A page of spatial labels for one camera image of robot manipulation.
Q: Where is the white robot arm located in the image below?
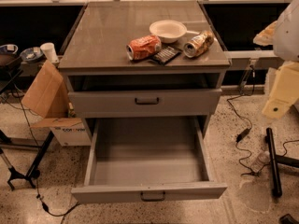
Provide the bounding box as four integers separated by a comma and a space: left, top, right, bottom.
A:
253, 0, 299, 119

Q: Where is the closed grey top drawer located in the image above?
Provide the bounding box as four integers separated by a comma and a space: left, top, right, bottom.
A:
69, 89, 221, 118

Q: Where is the open grey middle drawer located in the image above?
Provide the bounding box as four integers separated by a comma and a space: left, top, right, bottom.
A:
72, 117, 227, 203

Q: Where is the grey drawer cabinet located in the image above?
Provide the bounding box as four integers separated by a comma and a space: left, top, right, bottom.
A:
60, 1, 230, 133

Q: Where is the black stand leg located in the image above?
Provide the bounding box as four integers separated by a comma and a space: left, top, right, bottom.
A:
265, 128, 299, 198

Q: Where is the clear plastic bottle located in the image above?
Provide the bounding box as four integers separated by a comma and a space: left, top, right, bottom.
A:
250, 151, 270, 174

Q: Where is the crushed gold soda can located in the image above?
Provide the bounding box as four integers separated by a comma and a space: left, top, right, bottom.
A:
183, 31, 214, 58

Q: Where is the white paper bowl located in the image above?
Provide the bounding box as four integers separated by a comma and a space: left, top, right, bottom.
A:
149, 20, 187, 44

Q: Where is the crushed orange soda can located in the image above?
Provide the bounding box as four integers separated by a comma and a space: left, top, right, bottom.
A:
126, 35, 162, 61

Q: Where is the brown cardboard box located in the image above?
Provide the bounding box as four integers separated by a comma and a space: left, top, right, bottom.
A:
21, 61, 91, 147

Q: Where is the white paper cup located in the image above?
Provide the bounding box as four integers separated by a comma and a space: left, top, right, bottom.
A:
40, 42, 59, 63

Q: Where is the blue bowl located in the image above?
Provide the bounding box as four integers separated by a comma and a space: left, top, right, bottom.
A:
21, 47, 44, 63

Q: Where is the black tripod stand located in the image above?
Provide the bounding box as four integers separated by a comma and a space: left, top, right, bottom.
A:
0, 131, 54, 190

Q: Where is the dark bowl on left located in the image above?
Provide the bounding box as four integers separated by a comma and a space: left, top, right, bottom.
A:
0, 44, 19, 66

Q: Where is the black power adapter cable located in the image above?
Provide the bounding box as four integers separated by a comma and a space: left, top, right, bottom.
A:
226, 66, 257, 176

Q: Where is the black floor cable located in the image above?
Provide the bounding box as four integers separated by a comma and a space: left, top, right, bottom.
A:
6, 87, 80, 217

